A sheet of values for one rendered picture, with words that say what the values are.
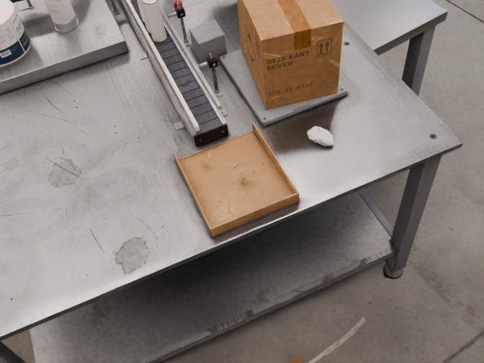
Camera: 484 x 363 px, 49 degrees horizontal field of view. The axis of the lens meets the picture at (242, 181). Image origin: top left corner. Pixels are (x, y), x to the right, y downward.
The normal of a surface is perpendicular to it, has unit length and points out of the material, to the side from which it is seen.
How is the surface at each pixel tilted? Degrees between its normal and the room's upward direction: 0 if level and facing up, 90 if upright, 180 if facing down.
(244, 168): 0
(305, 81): 90
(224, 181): 0
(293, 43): 90
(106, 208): 0
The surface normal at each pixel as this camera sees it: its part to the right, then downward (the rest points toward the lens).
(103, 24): -0.08, -0.61
